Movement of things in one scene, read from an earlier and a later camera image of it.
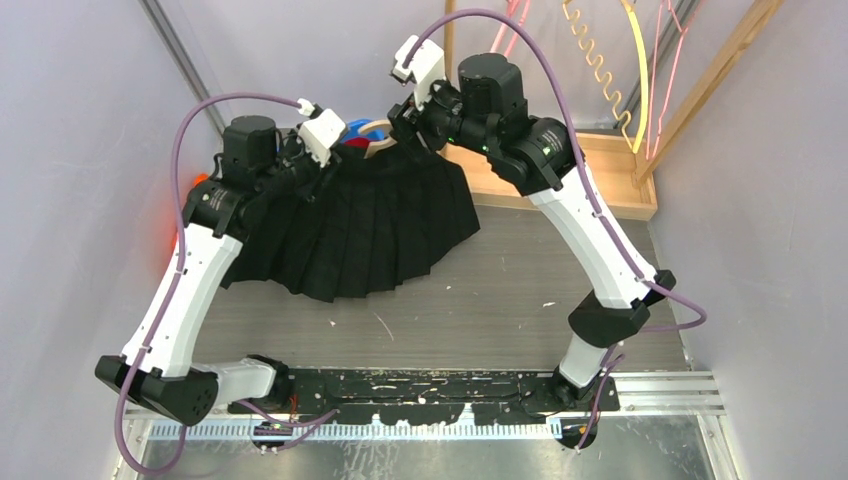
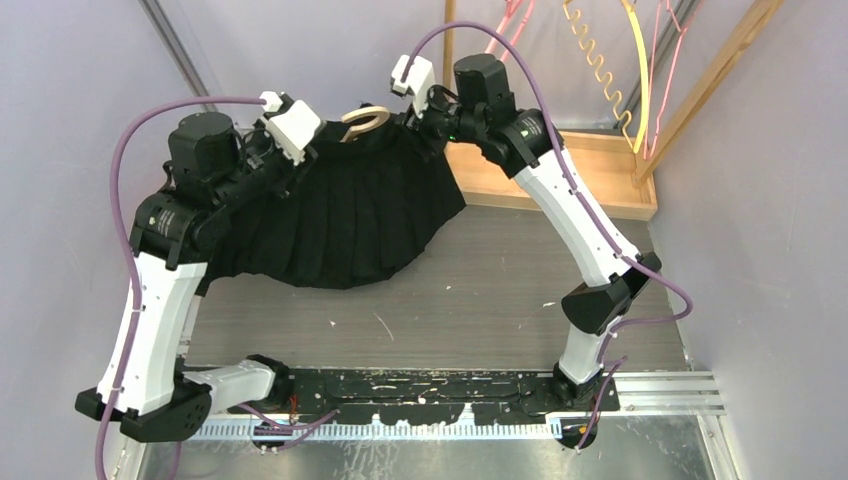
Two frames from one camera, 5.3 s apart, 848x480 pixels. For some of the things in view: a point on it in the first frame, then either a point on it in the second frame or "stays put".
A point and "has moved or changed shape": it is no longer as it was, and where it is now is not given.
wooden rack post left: (449, 38) stays put
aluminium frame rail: (178, 51) stays put
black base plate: (430, 395) stays put
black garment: (377, 219) has moved or changed shape
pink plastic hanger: (502, 26) stays put
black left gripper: (321, 175) -> (291, 173)
